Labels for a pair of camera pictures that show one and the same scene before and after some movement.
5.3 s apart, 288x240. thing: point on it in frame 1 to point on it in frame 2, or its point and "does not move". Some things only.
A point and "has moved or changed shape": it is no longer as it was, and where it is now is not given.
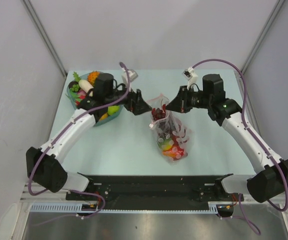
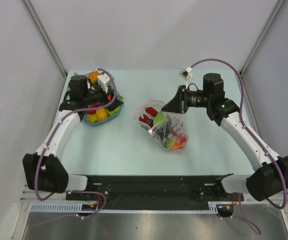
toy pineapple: x=92 y=77 does not move
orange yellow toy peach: x=175 y=151 to x=178 y=142
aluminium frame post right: x=274 y=12 does not move
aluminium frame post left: x=44 y=34 does not move
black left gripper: x=135 y=103 to x=105 y=100
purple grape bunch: x=158 y=114 to x=163 y=131
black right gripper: x=180 y=103 does not move
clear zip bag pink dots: x=173 y=136 has moved or changed shape
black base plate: x=158 y=190 does not move
